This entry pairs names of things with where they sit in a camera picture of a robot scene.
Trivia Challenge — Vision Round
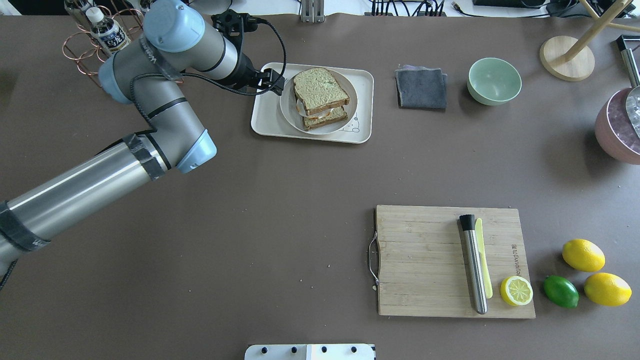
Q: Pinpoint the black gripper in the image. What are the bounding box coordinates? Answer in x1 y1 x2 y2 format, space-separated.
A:
211 9 286 96

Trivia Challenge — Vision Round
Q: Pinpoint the white round plate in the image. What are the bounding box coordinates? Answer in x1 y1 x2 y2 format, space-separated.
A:
279 67 359 136

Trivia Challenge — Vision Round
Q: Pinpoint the bread slice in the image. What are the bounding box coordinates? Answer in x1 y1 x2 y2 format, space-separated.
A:
293 67 351 116
302 106 348 132

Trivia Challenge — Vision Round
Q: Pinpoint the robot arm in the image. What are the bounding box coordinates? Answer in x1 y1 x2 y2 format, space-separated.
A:
1 0 285 276

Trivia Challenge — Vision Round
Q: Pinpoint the fried egg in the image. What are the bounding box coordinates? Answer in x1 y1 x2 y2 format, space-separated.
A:
296 97 333 121

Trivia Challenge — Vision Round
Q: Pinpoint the purple cloth under grey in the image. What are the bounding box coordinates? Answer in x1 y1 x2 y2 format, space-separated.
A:
397 64 432 71

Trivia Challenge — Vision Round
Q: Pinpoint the grey folded cloth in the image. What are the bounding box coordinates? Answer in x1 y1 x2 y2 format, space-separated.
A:
395 68 448 110

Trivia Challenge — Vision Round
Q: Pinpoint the tea bottle front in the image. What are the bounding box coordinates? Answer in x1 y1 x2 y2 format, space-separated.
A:
85 6 131 55

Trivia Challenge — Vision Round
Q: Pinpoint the tea bottle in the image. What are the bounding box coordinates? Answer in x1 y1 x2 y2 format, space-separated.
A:
63 0 96 32
85 6 131 55

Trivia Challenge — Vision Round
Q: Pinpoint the green bowl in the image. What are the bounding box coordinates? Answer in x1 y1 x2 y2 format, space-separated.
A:
466 57 522 106

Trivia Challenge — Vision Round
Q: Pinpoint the tea bottle left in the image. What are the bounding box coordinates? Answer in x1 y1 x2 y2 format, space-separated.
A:
63 0 96 32

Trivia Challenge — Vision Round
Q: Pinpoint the bamboo cutting board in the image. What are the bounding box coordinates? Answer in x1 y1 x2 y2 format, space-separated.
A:
375 204 537 319

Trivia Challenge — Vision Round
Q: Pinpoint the yellow plastic knife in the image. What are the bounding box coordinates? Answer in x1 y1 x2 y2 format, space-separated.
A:
475 218 494 299

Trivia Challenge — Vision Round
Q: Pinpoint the wooden mug tree stand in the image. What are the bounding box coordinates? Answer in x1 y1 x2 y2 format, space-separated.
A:
539 0 640 82

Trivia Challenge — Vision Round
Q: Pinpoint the half lemon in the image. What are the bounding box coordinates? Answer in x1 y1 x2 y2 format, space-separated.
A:
500 275 534 306

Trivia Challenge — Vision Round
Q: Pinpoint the pink ice bowl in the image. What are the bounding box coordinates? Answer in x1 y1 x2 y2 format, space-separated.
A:
594 88 640 166

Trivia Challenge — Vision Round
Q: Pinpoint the yellow lemon upper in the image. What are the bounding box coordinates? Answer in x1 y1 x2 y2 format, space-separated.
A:
561 238 606 272

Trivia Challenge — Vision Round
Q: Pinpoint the yellow lemon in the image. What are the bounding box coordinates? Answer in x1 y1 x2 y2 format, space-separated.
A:
583 272 633 306
561 238 606 272

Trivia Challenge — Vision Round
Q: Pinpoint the green lime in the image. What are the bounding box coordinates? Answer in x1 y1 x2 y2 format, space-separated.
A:
542 275 579 309

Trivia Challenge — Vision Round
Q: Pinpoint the steel ice scoop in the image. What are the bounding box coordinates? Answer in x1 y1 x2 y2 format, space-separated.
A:
615 35 640 137

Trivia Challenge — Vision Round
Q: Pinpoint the yellow lemon lower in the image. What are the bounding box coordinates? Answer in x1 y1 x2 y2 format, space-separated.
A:
583 272 633 306

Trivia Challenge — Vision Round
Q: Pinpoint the aluminium frame post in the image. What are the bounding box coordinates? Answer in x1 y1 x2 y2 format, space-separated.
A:
299 0 325 24

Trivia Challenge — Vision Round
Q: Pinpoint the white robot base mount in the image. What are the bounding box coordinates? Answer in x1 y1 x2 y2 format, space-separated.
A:
244 342 377 360

